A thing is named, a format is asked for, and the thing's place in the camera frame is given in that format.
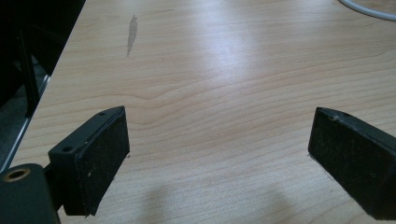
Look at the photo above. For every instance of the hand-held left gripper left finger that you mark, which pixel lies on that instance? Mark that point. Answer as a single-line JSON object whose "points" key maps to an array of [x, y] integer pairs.
{"points": [[93, 161]]}

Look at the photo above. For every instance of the metal floor rail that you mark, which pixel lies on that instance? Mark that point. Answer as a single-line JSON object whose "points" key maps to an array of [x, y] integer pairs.
{"points": [[15, 146]]}

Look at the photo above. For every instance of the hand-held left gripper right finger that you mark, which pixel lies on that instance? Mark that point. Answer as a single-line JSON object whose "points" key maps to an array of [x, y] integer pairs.
{"points": [[351, 161]]}

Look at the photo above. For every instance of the black metal stand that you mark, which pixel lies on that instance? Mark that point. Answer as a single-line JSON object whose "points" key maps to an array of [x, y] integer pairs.
{"points": [[30, 81]]}

